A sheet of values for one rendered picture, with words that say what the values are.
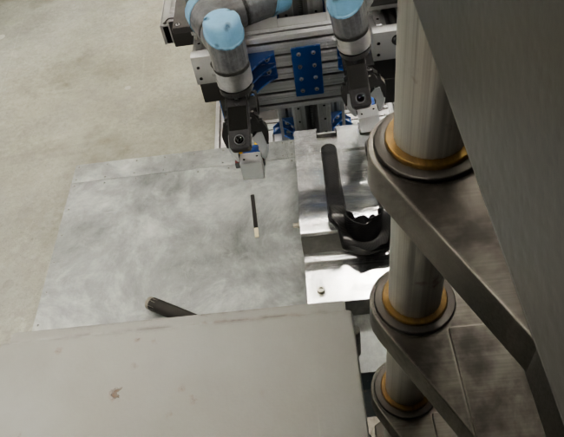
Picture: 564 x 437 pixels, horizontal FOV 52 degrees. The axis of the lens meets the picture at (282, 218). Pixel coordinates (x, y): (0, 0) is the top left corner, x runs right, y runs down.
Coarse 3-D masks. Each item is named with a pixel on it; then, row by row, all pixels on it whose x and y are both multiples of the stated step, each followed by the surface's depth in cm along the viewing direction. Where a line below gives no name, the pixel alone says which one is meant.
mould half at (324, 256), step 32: (352, 128) 147; (320, 160) 141; (352, 160) 140; (320, 192) 134; (352, 192) 132; (320, 224) 123; (320, 256) 126; (352, 256) 125; (384, 256) 124; (352, 288) 120
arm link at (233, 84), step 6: (246, 72) 117; (216, 78) 120; (222, 78) 117; (228, 78) 117; (234, 78) 117; (240, 78) 117; (246, 78) 118; (222, 84) 118; (228, 84) 118; (234, 84) 118; (240, 84) 118; (246, 84) 119; (228, 90) 119; (234, 90) 119; (240, 90) 119
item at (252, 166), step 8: (248, 152) 138; (256, 152) 136; (240, 160) 135; (248, 160) 134; (256, 160) 134; (240, 168) 135; (248, 168) 135; (256, 168) 135; (264, 168) 139; (248, 176) 137; (256, 176) 137; (264, 176) 137
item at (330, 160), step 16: (336, 160) 141; (336, 176) 138; (336, 192) 134; (336, 208) 127; (336, 224) 121; (352, 224) 122; (368, 224) 121; (384, 224) 126; (352, 240) 126; (368, 240) 125; (384, 240) 125
